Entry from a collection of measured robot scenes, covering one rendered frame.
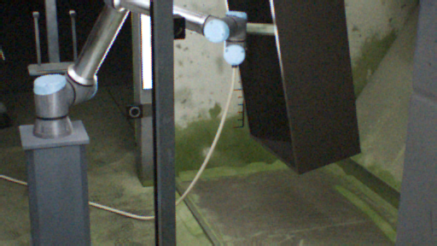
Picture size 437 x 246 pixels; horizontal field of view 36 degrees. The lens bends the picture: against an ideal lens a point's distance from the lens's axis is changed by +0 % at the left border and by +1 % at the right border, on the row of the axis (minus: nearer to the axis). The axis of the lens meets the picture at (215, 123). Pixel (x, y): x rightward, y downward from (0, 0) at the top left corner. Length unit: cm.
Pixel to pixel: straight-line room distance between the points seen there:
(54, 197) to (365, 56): 229
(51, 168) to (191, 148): 124
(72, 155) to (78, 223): 36
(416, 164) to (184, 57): 279
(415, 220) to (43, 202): 221
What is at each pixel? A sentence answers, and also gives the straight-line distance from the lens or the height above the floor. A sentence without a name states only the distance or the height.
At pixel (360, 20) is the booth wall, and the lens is 451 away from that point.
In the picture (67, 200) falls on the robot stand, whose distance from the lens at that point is 336.
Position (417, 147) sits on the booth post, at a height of 124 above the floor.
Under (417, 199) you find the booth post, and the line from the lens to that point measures 146.
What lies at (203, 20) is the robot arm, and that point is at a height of 126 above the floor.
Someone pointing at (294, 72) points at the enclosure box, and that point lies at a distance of 311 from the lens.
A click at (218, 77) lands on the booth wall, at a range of 418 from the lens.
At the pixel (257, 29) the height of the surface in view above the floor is 115.
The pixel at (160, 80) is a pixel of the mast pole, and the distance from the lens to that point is 202.
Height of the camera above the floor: 172
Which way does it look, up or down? 18 degrees down
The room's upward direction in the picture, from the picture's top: straight up
